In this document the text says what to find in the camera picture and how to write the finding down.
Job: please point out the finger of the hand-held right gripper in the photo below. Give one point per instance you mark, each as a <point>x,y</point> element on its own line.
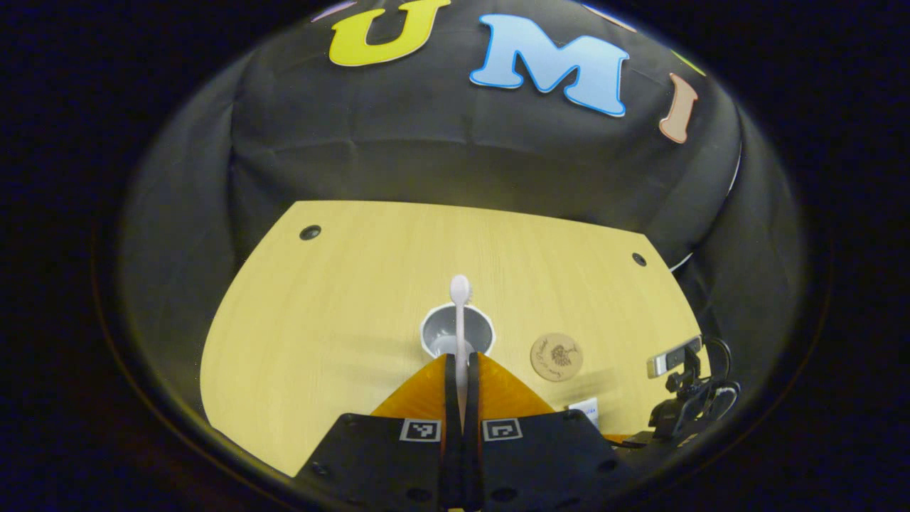
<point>618,439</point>

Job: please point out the pale pink toothbrush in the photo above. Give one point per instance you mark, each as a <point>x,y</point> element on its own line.
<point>460,288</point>

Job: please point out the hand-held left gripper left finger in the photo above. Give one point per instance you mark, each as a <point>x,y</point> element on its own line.
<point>451,398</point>

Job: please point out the black backdrop cloth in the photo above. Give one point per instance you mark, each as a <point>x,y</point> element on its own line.
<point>426,142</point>

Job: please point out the light wooden desktop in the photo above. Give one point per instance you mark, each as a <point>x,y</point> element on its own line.
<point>320,320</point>

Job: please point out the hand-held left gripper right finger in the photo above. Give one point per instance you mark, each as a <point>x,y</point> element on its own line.
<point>473,398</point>

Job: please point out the white cup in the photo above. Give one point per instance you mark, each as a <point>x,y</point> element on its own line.
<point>437,331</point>

